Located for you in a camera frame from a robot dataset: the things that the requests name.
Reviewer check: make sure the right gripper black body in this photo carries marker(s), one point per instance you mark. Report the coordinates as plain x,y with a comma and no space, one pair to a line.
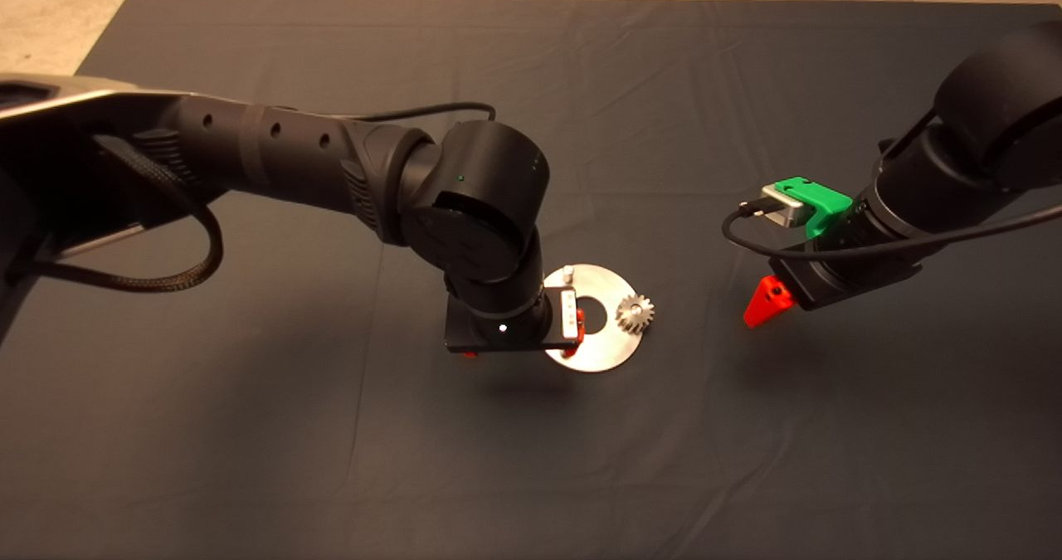
854,278

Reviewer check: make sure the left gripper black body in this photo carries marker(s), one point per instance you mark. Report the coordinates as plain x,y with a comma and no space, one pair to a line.
498,338

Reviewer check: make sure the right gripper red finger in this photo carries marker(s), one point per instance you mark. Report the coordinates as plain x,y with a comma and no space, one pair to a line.
767,304

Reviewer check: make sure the small steel planetary gear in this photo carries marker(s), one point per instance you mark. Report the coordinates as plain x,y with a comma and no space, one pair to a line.
644,320

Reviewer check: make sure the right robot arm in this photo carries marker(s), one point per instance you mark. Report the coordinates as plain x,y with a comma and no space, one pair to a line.
979,153

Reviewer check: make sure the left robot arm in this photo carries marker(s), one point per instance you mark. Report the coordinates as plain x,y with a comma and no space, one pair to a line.
290,153

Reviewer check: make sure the round metal carrier plate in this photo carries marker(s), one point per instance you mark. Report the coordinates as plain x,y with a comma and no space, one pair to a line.
610,350

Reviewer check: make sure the dark grey table cloth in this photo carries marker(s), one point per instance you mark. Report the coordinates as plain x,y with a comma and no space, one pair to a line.
597,460

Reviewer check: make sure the long black braided sleeve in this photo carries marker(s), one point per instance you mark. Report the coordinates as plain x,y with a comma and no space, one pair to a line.
209,253

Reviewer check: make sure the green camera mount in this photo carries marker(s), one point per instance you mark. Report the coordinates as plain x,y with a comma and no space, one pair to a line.
817,199

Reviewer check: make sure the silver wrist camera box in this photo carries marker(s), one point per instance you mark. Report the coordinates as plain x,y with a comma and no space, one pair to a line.
784,211

